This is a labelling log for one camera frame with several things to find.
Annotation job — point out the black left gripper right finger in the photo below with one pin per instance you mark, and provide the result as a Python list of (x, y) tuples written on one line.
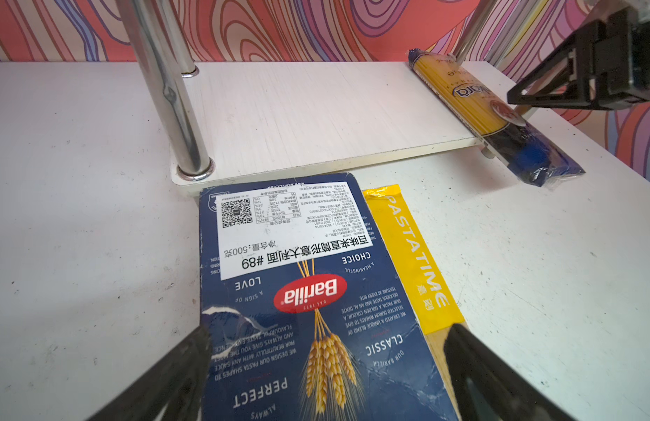
[(486, 388)]

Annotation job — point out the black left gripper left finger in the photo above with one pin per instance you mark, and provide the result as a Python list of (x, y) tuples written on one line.
[(172, 389)]

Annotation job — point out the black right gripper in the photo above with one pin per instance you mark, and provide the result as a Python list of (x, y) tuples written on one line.
[(619, 60)]

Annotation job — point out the yellow Pastatime spaghetti pack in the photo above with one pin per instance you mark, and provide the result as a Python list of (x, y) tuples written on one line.
[(428, 292)]

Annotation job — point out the clear blue spaghetti pack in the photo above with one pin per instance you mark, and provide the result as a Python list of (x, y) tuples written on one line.
[(525, 151)]

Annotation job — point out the dark blue Barilla pasta box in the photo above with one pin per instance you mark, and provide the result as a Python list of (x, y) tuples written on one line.
[(306, 314)]

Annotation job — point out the white two-tier shelf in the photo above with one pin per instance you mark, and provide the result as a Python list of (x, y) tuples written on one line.
[(245, 122)]

